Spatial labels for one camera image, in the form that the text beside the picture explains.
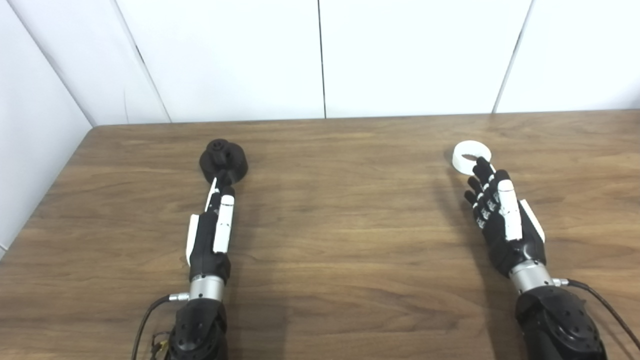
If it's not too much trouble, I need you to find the round black part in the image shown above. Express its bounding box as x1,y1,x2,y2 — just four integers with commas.
199,138,249,186

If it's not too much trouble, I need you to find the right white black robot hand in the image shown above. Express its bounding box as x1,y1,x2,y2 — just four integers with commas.
463,156,547,279

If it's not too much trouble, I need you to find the white ring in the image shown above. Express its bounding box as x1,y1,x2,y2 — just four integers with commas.
452,141,493,176

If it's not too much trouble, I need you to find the left thin wires yellow plug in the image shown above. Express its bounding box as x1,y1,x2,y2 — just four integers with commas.
149,331,171,360

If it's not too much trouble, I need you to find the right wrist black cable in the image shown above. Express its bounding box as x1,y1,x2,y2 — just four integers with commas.
552,277,640,351

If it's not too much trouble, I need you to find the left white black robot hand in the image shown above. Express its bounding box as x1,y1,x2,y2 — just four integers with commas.
185,170,236,284

